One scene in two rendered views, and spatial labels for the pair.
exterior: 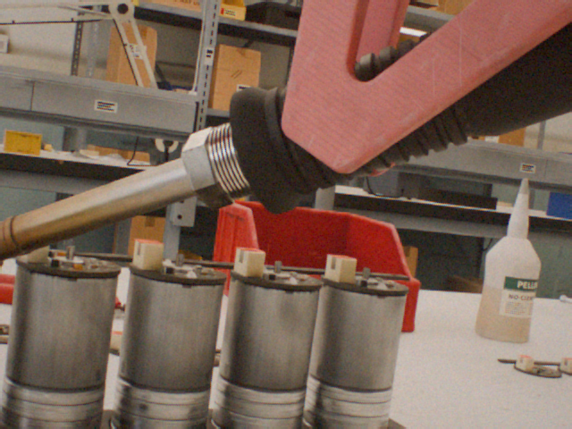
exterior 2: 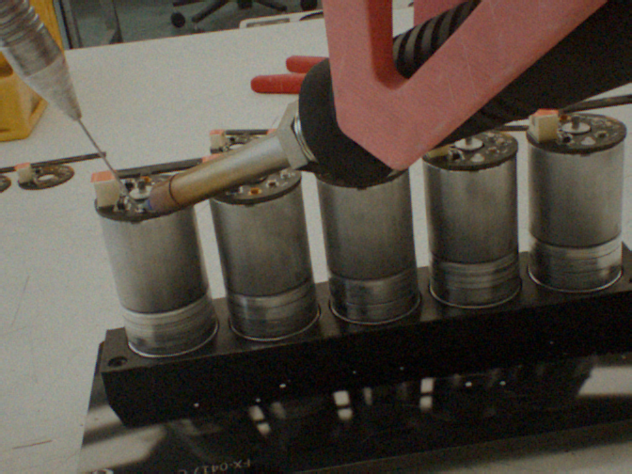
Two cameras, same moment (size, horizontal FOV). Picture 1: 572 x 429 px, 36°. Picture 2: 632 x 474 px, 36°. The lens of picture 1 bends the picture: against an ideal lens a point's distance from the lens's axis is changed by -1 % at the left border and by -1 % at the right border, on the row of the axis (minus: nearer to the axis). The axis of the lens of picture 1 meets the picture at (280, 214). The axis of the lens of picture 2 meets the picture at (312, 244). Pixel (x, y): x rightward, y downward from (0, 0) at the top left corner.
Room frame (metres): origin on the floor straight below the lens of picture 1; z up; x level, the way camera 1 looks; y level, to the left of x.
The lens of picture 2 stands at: (0.01, -0.06, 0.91)
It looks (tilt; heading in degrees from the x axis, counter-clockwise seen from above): 27 degrees down; 24
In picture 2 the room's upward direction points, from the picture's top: 7 degrees counter-clockwise
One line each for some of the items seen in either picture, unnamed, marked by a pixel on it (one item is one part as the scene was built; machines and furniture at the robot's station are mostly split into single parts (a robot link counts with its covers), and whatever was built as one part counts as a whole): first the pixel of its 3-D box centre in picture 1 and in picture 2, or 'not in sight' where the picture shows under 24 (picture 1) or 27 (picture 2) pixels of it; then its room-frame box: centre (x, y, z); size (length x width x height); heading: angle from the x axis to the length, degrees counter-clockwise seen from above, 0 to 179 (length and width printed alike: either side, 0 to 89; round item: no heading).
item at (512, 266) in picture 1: (513, 257); not in sight; (0.55, -0.15, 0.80); 0.03 x 0.03 x 0.10
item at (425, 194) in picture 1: (456, 198); not in sight; (3.13, -0.61, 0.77); 0.24 x 0.16 x 0.04; 112
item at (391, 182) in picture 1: (391, 182); not in sight; (3.00, -0.36, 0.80); 0.15 x 0.12 x 0.10; 43
